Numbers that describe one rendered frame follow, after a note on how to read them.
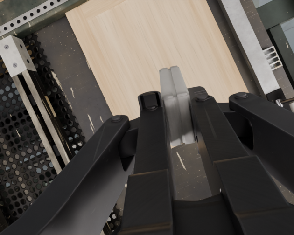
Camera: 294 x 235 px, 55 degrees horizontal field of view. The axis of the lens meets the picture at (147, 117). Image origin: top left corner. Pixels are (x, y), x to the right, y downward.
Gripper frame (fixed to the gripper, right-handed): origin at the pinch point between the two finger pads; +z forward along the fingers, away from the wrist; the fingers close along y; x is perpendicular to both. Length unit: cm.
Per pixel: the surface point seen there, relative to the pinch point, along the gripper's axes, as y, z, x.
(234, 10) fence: 24, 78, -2
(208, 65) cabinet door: 14, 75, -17
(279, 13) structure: 40, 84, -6
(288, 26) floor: 126, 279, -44
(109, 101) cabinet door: -21, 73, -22
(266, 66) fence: 31, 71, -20
